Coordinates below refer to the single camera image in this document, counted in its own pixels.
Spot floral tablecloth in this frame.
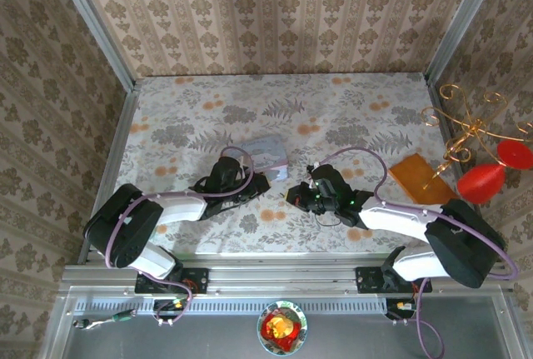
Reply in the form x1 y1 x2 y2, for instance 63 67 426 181
97 73 484 257

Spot green plug with wires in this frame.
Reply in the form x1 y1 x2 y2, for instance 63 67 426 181
72 308 138 331

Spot gold wire ornament stand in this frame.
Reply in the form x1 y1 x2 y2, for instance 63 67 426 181
420 83 533 192

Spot wide aluminium base rail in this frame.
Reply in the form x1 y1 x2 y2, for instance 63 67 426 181
57 252 516 297

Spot orange flat sponge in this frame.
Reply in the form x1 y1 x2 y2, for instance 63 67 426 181
387 152 459 206

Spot patterned ceramic bowl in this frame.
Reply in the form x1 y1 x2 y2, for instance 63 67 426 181
257 300 309 355

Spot slotted grey cable duct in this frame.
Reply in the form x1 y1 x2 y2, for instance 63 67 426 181
72 296 391 317

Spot red plastic goblet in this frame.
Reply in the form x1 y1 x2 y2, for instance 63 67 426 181
456 139 533 205

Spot aluminium frame post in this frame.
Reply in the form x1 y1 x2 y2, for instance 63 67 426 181
424 0 507 85
47 0 138 92

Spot red yellow wrapped sweets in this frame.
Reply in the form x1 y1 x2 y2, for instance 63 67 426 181
261 308 301 346

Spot pastel cartoon bunny tin box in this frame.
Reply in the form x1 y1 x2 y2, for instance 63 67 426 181
241 134 289 184

